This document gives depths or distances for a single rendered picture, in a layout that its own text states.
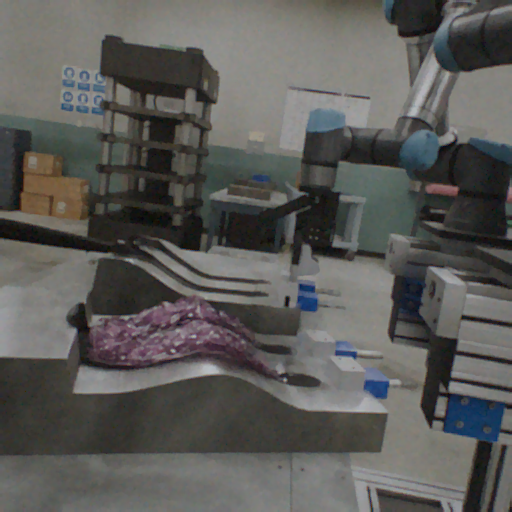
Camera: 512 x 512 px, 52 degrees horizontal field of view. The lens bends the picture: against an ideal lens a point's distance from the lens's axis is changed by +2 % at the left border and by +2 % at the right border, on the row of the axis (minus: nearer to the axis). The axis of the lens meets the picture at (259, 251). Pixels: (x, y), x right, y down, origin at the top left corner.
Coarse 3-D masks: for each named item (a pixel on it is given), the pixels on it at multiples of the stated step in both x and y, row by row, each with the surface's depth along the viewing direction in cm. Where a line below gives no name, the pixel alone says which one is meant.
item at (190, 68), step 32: (128, 64) 470; (160, 64) 469; (192, 64) 467; (160, 96) 588; (192, 96) 477; (160, 128) 605; (192, 128) 486; (160, 160) 611; (128, 192) 578; (160, 192) 618; (96, 224) 495; (128, 224) 494; (160, 224) 517; (192, 224) 549
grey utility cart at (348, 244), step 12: (288, 192) 707; (300, 192) 672; (360, 204) 683; (288, 216) 718; (348, 216) 725; (360, 216) 686; (288, 228) 682; (348, 228) 728; (288, 240) 683; (348, 240) 732; (348, 252) 736
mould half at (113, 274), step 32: (128, 256) 96; (160, 256) 105; (64, 288) 96; (96, 288) 94; (128, 288) 94; (160, 288) 93; (224, 288) 103; (256, 288) 104; (256, 320) 93; (288, 320) 93
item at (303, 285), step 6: (282, 270) 111; (282, 276) 107; (288, 276) 107; (300, 282) 108; (306, 282) 109; (312, 282) 110; (300, 288) 107; (306, 288) 107; (312, 288) 107; (318, 288) 109; (330, 294) 109; (336, 294) 109
